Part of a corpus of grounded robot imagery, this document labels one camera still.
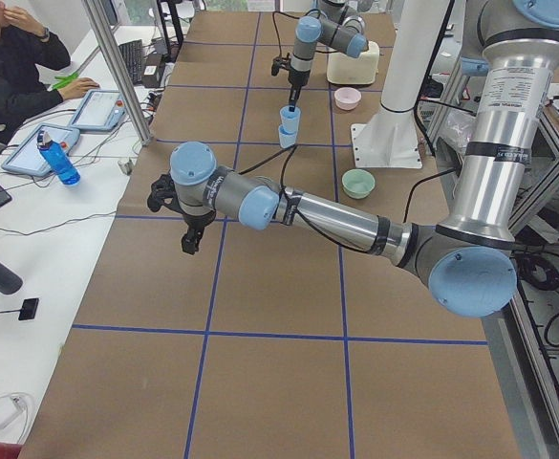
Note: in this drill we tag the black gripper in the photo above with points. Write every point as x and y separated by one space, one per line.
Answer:
198 220
296 79

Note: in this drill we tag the light blue cup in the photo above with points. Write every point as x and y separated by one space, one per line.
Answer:
290 118
286 138

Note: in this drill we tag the cream toaster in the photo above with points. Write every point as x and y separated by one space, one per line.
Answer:
344 70

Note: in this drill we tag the pink bowl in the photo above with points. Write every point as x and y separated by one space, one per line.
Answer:
347 98

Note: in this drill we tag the green bowl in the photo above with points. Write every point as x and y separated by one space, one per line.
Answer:
358 183

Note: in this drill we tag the blue water bottle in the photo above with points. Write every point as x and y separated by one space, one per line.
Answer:
57 159

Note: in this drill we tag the far teach pendant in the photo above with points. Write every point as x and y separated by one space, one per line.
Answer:
99 111

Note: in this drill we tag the black keyboard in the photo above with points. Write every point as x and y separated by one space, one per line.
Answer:
131 53

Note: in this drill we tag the small black puck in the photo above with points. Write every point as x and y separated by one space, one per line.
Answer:
28 309

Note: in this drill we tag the person in black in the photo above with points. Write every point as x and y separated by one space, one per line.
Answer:
26 45

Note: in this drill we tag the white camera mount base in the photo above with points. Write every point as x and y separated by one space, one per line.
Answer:
389 139

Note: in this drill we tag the aluminium frame post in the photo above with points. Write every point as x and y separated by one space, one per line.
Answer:
109 48

